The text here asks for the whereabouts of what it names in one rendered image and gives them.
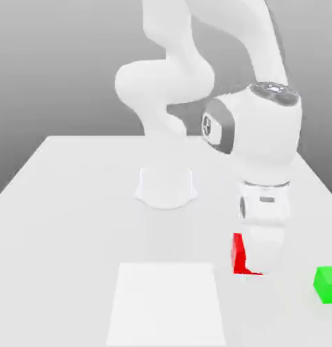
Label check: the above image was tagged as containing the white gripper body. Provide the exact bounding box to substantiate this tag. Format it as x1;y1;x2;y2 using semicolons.
243;218;289;275

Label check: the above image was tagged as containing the small red cube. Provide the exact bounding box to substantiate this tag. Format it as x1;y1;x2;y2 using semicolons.
230;232;264;277

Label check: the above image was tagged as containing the small green cube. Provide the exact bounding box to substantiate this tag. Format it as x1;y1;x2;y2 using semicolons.
312;266;332;304

